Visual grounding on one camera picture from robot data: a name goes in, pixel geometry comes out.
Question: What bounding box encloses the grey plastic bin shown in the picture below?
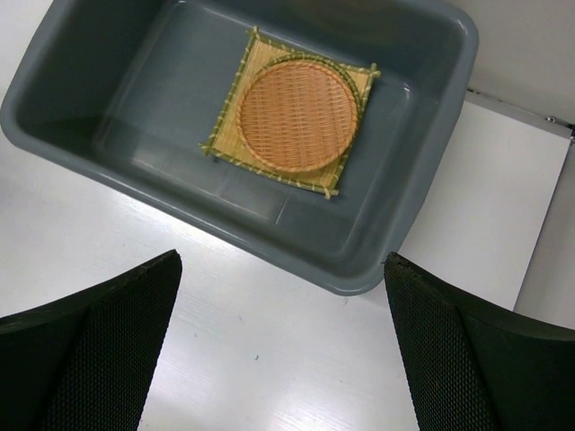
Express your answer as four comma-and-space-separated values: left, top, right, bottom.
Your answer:
1, 1, 479, 295

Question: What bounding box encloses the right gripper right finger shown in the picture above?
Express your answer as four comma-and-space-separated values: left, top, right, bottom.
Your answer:
384, 252, 574, 430

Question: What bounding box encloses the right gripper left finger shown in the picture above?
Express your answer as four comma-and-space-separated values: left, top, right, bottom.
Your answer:
1, 251, 182, 430

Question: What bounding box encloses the square bamboo mat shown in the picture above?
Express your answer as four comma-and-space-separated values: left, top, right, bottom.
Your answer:
202, 28, 381, 198

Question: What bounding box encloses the orange round woven tray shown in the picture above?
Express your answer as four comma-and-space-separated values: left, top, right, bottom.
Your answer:
235, 61, 358, 173

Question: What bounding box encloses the green-rimmed round bamboo tray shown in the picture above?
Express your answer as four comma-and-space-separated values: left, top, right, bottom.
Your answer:
256, 53, 365, 135

